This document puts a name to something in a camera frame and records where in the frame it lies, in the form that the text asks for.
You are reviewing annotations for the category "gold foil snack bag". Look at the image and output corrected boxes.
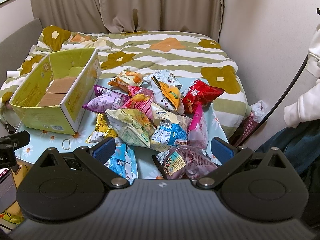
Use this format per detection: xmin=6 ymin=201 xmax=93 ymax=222
xmin=85 ymin=113 xmax=118 ymax=144

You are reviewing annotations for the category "light blue snack bag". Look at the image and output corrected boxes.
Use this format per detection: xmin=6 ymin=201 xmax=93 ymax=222
xmin=104 ymin=144 xmax=138 ymax=185

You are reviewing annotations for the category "pink white strawberry bag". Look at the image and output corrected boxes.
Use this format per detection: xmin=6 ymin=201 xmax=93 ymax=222
xmin=187 ymin=105 xmax=209 ymax=149

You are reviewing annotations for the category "pale yellow green snack bag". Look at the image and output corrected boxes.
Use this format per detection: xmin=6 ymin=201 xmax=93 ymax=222
xmin=105 ymin=108 xmax=156 ymax=148

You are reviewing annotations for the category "purple clear snack bag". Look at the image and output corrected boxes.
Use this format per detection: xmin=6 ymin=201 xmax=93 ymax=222
xmin=152 ymin=146 xmax=217 ymax=180

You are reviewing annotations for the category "blue white snack bag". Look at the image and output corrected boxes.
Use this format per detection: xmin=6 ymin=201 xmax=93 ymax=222
xmin=150 ymin=103 xmax=191 ymax=152

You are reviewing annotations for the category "red snack bag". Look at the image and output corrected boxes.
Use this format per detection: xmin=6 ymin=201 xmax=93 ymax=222
xmin=181 ymin=80 xmax=225 ymax=114

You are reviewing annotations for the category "pink striped snack bag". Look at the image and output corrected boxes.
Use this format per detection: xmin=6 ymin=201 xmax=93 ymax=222
xmin=122 ymin=86 xmax=154 ymax=120

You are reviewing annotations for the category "white orange-panel snack bag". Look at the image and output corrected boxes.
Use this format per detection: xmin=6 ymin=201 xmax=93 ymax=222
xmin=151 ymin=76 xmax=185 ymax=115

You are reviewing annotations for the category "orange white cake bag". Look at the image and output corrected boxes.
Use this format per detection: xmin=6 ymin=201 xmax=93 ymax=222
xmin=108 ymin=68 xmax=143 ymax=92

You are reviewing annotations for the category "grey white snack bag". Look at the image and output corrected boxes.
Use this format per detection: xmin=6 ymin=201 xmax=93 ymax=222
xmin=143 ymin=69 xmax=182 ymax=88

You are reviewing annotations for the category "white sleeve forearm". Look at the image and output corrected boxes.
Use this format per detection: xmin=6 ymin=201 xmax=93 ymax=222
xmin=284 ymin=25 xmax=319 ymax=128

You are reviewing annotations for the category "pink textured cone object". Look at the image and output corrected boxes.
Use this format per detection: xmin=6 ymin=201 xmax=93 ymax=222
xmin=234 ymin=112 xmax=259 ymax=147

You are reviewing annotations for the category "white plastic bag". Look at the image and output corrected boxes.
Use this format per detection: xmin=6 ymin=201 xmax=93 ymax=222
xmin=251 ymin=100 xmax=267 ymax=123

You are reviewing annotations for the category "green yellow cardboard box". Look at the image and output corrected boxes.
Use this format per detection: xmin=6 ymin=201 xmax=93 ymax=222
xmin=9 ymin=48 xmax=101 ymax=135

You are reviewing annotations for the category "grey upholstered headboard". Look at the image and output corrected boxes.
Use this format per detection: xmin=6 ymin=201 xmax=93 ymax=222
xmin=1 ymin=18 xmax=43 ymax=85

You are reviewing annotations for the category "green striped floral duvet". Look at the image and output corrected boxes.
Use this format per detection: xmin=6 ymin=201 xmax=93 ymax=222
xmin=1 ymin=25 xmax=249 ymax=138

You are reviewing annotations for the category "beige curtain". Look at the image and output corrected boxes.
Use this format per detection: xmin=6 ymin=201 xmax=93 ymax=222
xmin=31 ymin=0 xmax=224 ymax=40

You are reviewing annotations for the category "black cable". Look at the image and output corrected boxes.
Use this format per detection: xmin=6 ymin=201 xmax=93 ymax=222
xmin=235 ymin=54 xmax=309 ymax=147

